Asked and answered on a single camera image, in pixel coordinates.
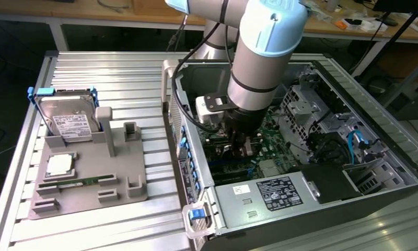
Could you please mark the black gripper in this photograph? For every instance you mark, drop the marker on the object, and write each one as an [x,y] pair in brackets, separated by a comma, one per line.
[245,119]

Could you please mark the graphics card with black fan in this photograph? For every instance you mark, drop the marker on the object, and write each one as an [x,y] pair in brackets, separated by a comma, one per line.
[220,152]

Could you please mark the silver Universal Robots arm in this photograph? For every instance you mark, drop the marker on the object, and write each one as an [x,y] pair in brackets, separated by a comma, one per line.
[261,65]

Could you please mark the green motherboard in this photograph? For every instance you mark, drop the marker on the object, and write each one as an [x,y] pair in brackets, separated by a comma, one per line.
[272,146]

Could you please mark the perforated metal drive cage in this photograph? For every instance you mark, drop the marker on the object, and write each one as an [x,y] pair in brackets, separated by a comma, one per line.
[300,115]

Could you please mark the silver chipset heatsink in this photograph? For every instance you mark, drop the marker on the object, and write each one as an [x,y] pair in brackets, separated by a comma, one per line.
[268,168]

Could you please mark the black expansion slot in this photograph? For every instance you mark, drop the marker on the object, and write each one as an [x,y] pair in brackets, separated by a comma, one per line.
[233,178]
[232,172]

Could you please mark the silver power supply with label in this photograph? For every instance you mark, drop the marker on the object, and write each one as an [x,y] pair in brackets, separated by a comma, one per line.
[237,206]

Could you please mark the black plastic cover block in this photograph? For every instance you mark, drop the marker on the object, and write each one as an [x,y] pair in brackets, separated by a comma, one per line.
[328,183]

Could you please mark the blue case latch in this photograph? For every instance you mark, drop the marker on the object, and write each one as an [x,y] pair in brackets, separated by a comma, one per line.
[196,214]

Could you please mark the open black PC case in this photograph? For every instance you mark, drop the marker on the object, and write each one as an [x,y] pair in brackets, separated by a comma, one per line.
[300,222]

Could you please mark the metal disk bay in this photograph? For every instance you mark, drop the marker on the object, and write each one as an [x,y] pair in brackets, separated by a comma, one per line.
[376,177]

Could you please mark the small orange box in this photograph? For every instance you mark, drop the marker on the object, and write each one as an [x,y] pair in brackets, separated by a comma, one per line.
[340,24]

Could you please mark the clear plastic bag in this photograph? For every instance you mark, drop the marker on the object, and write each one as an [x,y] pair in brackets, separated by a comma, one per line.
[320,11]

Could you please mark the white and black device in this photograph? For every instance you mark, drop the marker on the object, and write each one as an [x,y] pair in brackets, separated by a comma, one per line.
[357,24]

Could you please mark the grey parts rack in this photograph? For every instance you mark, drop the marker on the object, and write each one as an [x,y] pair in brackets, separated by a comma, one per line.
[87,162]

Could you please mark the hard disk in blue caddy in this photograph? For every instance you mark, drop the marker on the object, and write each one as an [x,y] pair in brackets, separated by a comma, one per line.
[69,117]

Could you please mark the green RAM stick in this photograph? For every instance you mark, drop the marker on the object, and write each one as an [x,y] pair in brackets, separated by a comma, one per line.
[77,182]

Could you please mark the silver CPU chip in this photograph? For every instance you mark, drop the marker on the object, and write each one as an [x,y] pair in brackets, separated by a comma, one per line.
[60,164]

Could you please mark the black tripod leg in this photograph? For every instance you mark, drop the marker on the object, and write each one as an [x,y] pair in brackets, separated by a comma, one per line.
[405,27]

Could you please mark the black monitor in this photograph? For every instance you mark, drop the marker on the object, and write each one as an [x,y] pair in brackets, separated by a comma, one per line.
[392,5]

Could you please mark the wooden workbench white frame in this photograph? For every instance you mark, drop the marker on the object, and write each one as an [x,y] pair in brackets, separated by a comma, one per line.
[91,11]

